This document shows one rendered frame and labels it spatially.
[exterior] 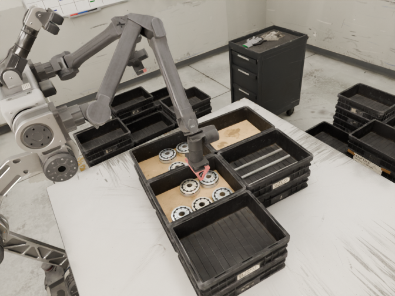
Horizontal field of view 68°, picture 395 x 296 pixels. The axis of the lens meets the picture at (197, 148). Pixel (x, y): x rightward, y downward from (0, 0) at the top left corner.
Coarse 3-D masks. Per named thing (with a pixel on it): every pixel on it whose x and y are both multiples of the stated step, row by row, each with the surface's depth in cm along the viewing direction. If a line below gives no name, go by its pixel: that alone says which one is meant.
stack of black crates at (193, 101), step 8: (192, 88) 288; (168, 96) 279; (192, 96) 293; (200, 96) 285; (208, 96) 271; (168, 104) 282; (192, 104) 283; (200, 104) 266; (208, 104) 272; (168, 112) 269; (200, 112) 272; (208, 112) 277; (176, 120) 262; (176, 128) 267
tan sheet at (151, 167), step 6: (156, 156) 176; (180, 156) 173; (144, 162) 173; (150, 162) 172; (156, 162) 172; (144, 168) 169; (150, 168) 168; (156, 168) 168; (162, 168) 167; (168, 168) 167; (144, 174) 165; (150, 174) 164; (156, 174) 164
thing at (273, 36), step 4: (268, 32) 296; (272, 32) 295; (276, 32) 294; (280, 32) 297; (264, 36) 291; (268, 36) 291; (272, 36) 290; (276, 36) 287; (280, 36) 288; (268, 40) 287; (272, 40) 286; (276, 40) 285
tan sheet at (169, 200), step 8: (224, 184) 152; (168, 192) 152; (176, 192) 152; (200, 192) 150; (208, 192) 149; (232, 192) 148; (160, 200) 149; (168, 200) 148; (176, 200) 148; (184, 200) 147; (192, 200) 146; (168, 208) 144; (168, 216) 141
